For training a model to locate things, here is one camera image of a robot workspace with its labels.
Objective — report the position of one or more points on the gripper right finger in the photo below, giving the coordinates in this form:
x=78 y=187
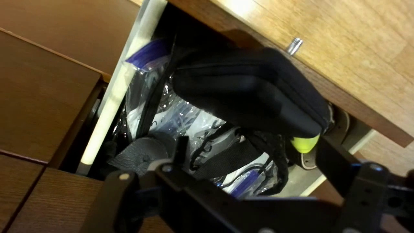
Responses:
x=368 y=194

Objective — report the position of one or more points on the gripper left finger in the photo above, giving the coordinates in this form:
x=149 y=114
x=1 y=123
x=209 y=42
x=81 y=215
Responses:
x=181 y=194

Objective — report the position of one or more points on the clear plastic bag blue zip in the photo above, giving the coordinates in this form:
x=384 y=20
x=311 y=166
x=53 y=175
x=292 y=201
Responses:
x=152 y=74
x=245 y=183

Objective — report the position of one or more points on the black zip bag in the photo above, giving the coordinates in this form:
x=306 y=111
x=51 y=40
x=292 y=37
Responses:
x=249 y=87

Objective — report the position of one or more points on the open wooden drawer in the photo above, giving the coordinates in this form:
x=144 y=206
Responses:
x=339 y=42

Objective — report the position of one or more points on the wooden drawer cabinet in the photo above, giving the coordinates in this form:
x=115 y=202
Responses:
x=48 y=106

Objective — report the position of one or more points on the closed brown drawer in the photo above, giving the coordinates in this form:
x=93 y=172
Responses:
x=45 y=97
x=74 y=29

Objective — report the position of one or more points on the beige round object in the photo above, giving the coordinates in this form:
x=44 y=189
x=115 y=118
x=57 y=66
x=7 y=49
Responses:
x=341 y=126

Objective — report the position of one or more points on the yellow-green ball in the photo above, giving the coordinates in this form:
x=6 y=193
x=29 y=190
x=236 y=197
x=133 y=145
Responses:
x=304 y=144

